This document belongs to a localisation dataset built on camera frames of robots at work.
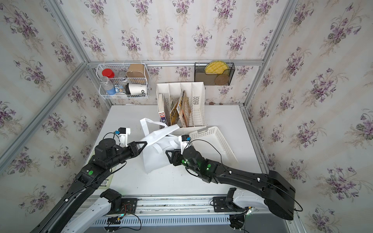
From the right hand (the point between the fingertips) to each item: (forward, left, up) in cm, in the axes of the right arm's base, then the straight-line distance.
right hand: (170, 152), depth 74 cm
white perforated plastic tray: (+2, -20, +6) cm, 21 cm away
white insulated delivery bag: (+3, +6, +5) cm, 9 cm away
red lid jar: (+46, +43, +17) cm, 66 cm away
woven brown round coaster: (+50, -32, +9) cm, 60 cm away
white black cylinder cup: (+39, +25, +9) cm, 48 cm away
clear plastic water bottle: (+38, +42, +11) cm, 58 cm away
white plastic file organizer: (+38, +4, +6) cm, 39 cm away
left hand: (0, +9, +7) cm, 12 cm away
